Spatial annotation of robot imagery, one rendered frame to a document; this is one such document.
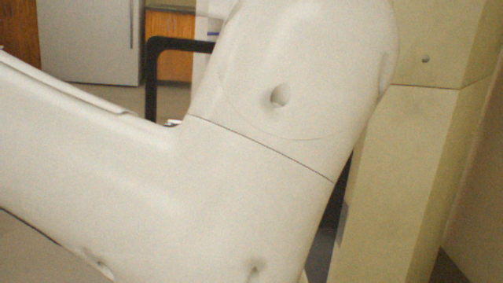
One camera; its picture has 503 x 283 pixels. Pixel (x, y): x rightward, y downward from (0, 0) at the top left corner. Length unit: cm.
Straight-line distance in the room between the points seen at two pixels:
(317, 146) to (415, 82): 36
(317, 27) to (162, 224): 13
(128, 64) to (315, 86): 538
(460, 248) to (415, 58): 70
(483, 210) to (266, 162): 92
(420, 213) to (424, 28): 26
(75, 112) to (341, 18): 16
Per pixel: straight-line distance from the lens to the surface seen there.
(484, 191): 111
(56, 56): 577
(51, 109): 28
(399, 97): 57
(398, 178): 62
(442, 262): 114
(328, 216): 96
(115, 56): 559
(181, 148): 24
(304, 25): 23
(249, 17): 24
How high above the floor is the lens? 152
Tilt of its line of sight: 22 degrees down
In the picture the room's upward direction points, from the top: 6 degrees clockwise
